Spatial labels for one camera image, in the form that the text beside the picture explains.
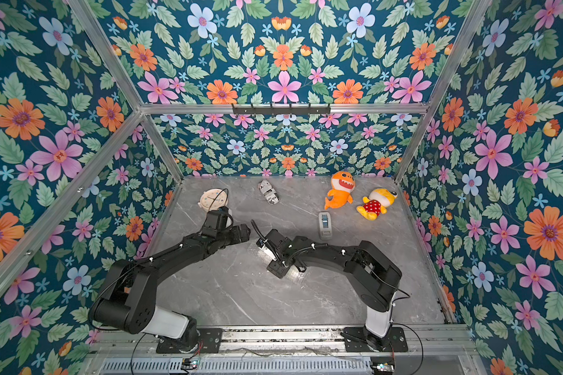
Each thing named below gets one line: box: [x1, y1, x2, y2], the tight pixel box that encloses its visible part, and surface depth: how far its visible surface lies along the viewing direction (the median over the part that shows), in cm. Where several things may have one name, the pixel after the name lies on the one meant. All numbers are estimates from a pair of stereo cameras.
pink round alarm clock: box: [197, 187, 229, 214], surface depth 110 cm
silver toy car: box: [258, 179, 280, 206], surface depth 113 cm
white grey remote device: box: [318, 211, 333, 240], surface depth 100 cm
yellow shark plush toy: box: [356, 188, 399, 222], surface depth 105 cm
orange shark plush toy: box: [323, 170, 356, 211], surface depth 110 cm
